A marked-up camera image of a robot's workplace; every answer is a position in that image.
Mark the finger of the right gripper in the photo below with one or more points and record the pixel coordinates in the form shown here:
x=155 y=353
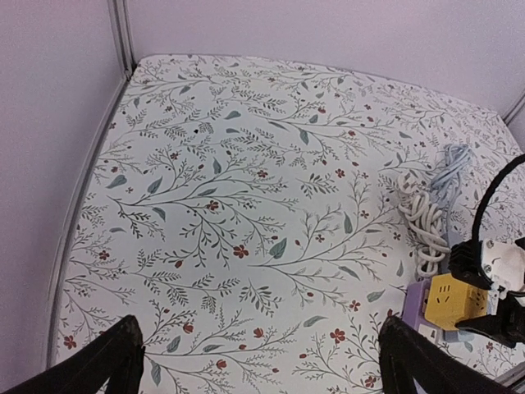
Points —
x=484 y=325

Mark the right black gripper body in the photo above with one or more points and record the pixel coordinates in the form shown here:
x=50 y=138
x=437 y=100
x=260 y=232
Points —
x=509 y=322

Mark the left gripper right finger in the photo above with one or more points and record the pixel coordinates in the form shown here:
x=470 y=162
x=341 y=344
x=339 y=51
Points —
x=408 y=362

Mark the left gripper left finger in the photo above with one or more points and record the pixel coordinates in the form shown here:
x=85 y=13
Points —
x=114 y=360

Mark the purple power strip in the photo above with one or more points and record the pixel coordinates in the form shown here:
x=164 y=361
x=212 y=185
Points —
x=415 y=304

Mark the yellow cube socket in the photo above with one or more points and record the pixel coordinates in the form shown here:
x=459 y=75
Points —
x=451 y=301

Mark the grey-blue power strip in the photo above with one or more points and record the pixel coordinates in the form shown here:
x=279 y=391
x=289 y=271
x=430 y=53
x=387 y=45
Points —
x=458 y=336

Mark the floral patterned table mat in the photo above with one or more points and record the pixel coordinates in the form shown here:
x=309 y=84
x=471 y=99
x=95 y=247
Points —
x=245 y=211

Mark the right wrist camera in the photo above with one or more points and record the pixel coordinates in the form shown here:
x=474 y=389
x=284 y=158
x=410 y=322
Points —
x=490 y=265

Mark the right aluminium frame post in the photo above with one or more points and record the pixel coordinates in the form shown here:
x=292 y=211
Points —
x=514 y=109

